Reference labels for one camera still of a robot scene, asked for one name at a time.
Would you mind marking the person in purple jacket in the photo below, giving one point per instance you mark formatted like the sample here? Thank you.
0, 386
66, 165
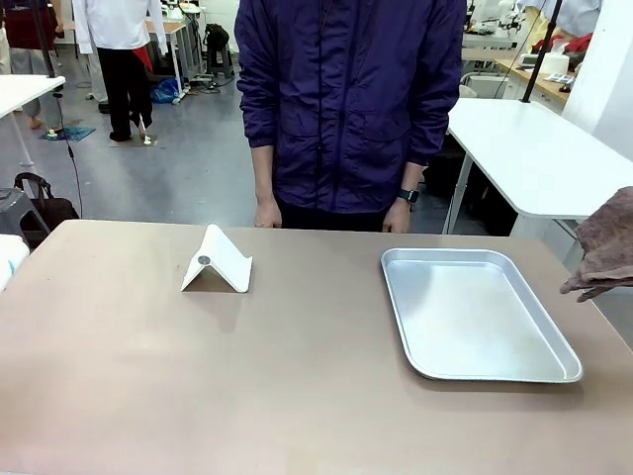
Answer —
346, 99

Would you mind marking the person's left hand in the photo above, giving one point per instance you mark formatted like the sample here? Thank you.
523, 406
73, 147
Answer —
396, 218

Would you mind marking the small white table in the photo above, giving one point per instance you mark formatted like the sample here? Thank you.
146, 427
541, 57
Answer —
20, 94

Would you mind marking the person's right hand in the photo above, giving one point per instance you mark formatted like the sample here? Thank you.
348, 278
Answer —
267, 215

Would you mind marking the person in white shirt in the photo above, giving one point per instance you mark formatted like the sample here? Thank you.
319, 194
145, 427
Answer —
123, 59

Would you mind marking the white folded stand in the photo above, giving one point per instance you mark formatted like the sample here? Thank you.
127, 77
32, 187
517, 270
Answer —
222, 262

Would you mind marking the large white table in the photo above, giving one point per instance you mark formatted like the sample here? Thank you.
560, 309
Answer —
534, 153

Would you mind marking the teal floor mat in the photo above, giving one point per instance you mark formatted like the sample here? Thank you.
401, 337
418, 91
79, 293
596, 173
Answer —
66, 133

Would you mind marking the wooden desk with white legs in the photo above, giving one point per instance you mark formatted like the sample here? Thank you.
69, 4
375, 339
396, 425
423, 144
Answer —
175, 44

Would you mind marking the black stool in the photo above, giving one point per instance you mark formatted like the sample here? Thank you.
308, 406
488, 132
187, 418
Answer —
218, 49

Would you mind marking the wooden workbench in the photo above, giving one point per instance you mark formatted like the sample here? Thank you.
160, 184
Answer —
539, 79

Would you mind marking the person in dark red top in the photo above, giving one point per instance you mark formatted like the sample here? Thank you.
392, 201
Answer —
29, 49

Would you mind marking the grey plastic stool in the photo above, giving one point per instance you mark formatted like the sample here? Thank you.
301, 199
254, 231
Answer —
17, 213

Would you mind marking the black wrist watch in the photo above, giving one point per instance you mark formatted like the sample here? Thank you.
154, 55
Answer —
409, 196

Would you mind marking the brown towel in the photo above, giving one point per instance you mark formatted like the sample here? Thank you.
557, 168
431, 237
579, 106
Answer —
605, 242

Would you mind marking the person's right forearm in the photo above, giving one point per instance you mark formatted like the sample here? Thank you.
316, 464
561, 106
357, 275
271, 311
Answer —
262, 173

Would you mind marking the silver metal tray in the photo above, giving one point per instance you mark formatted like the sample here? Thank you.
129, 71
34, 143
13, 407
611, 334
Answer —
475, 316

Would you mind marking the red cloth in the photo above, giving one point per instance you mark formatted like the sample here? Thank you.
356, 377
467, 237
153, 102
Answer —
579, 43

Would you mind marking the black pole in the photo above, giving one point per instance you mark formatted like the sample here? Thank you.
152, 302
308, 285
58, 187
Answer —
543, 44
44, 37

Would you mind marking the black bag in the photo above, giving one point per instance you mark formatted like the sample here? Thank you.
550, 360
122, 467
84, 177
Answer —
47, 210

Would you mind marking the blue plastic bag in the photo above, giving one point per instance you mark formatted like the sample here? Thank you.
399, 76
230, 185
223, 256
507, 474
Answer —
165, 91

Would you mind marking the person's left forearm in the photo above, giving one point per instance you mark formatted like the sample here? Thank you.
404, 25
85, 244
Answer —
411, 175

